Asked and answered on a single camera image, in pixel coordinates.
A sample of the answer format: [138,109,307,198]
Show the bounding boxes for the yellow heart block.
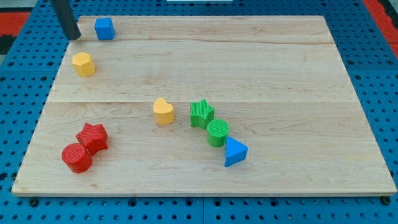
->
[153,98,175,124]

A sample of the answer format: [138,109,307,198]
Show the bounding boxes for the yellow hexagon block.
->
[72,52,96,77]

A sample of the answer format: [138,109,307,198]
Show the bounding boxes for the green star block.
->
[190,99,215,130]

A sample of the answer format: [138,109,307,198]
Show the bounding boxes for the green cylinder block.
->
[207,119,229,147]

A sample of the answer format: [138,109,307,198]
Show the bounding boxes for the blue triangle block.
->
[224,136,248,167]

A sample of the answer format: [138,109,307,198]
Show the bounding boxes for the light wooden board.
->
[12,16,397,197]

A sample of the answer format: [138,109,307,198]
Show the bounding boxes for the red star block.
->
[75,123,108,156]

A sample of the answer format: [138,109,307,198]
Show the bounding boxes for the blue cube block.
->
[95,18,115,40]

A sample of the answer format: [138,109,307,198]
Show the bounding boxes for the red cylinder block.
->
[62,143,92,173]

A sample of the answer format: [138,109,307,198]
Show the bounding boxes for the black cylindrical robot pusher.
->
[50,0,81,40]

